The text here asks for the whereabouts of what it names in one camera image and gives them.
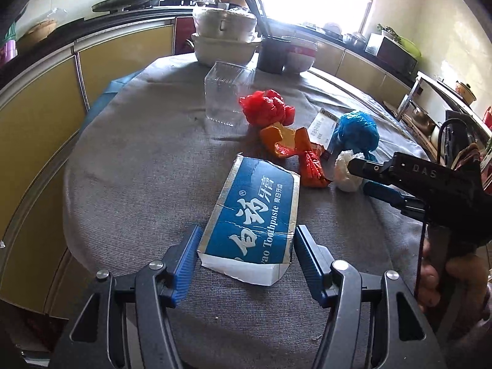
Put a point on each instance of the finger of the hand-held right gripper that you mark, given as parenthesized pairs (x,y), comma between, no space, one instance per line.
(376,171)
(388,194)

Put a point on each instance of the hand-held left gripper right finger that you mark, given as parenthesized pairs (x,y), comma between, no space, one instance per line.
(307,261)

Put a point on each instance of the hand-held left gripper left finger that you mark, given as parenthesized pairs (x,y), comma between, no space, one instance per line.
(188,261)

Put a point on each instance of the white tissue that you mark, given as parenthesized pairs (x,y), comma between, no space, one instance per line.
(342,176)

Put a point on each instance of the blue plastic bag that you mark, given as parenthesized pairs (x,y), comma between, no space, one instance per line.
(357,130)

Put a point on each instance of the red orange snack wrapper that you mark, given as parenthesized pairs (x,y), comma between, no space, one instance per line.
(311,169)

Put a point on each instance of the blue toothpaste box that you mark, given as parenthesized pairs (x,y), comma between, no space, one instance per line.
(250,215)

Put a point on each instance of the orange plastic wrapper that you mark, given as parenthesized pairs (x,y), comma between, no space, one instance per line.
(276,138)

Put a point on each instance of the red plastic bag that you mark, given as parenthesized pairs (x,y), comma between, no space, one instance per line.
(269,105)

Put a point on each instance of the person's right hand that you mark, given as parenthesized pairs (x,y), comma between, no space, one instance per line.
(467,280)

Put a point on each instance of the small white carton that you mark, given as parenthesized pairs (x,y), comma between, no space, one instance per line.
(321,127)

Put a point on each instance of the metal shelf rack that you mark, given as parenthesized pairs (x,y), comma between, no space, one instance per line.
(426,92)

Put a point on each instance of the grey tablecloth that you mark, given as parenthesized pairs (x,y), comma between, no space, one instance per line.
(153,169)

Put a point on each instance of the yellow kitchen cabinet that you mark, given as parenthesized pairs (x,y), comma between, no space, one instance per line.
(42,107)
(361,73)

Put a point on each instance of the black microwave oven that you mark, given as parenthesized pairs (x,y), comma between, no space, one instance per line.
(396,55)

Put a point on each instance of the green basin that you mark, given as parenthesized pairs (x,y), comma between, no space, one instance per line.
(410,48)

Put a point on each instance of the small stainless bowl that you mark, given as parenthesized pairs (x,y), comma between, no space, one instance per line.
(353,40)

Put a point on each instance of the white bowl red band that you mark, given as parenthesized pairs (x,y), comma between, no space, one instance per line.
(301,55)

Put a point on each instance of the clear plastic container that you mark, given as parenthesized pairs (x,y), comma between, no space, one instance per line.
(226,92)

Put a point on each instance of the bundle of black chopsticks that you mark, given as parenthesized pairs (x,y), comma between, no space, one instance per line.
(261,19)

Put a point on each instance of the blue under cloth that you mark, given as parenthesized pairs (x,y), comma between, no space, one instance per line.
(115,84)

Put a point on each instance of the white lidded pot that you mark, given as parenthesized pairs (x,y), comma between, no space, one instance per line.
(225,21)

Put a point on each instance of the flat black pan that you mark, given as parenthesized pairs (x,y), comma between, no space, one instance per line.
(123,3)

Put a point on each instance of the woven basket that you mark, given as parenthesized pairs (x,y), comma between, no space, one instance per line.
(36,32)

